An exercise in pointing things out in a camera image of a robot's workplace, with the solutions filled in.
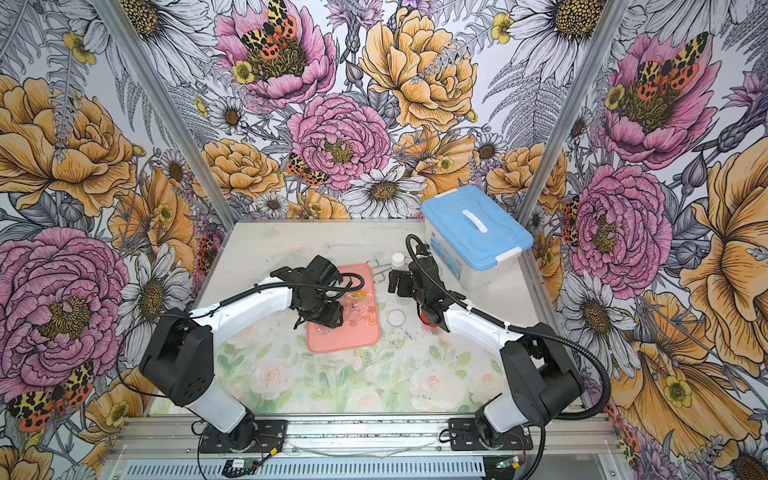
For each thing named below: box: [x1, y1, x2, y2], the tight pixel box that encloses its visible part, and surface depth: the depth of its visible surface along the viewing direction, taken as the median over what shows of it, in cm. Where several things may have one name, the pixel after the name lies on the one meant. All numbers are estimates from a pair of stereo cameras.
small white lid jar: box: [391, 252, 405, 267], surface depth 104 cm
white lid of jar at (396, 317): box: [386, 309, 407, 327], surface depth 97 cm
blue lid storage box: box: [421, 185, 534, 291], surface depth 98 cm
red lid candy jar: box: [420, 310, 439, 328], surface depth 66 cm
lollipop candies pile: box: [342, 289, 377, 327], surface depth 98 cm
